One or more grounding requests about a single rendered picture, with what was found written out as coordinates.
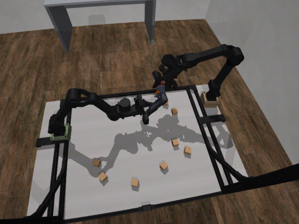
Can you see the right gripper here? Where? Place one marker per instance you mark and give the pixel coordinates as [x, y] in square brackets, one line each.
[168, 77]

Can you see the black hose nozzle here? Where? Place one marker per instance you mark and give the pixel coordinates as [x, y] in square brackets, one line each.
[160, 94]

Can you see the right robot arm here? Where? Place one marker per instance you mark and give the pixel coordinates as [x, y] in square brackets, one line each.
[233, 54]

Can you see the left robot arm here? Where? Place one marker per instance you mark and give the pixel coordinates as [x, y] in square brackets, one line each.
[73, 100]

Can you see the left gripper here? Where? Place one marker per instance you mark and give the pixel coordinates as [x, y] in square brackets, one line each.
[145, 114]

